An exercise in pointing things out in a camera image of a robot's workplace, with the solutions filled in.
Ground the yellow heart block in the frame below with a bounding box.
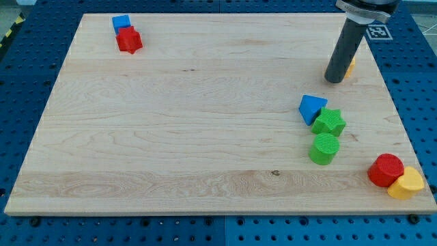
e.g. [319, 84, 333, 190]
[387, 166, 425, 200]

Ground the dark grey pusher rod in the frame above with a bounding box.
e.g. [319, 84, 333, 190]
[324, 18, 367, 83]

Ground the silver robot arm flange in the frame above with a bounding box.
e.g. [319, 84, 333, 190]
[335, 0, 401, 25]

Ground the blue cube block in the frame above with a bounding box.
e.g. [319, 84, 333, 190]
[112, 14, 131, 35]

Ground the red star block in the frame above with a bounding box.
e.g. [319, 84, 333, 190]
[116, 26, 143, 54]

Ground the yellow hexagon block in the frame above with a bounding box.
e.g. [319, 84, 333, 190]
[344, 57, 356, 79]

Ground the wooden board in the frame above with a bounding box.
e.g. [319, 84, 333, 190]
[5, 13, 436, 216]

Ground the green star block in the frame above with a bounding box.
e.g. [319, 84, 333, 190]
[311, 107, 346, 137]

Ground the white fiducial marker tag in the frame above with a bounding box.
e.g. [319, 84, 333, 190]
[366, 25, 393, 40]

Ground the green cylinder block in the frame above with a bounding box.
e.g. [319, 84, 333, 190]
[309, 133, 340, 165]

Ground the blue triangle block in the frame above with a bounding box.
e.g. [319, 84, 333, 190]
[298, 94, 328, 126]

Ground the red cylinder block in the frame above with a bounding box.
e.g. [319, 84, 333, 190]
[367, 153, 404, 187]

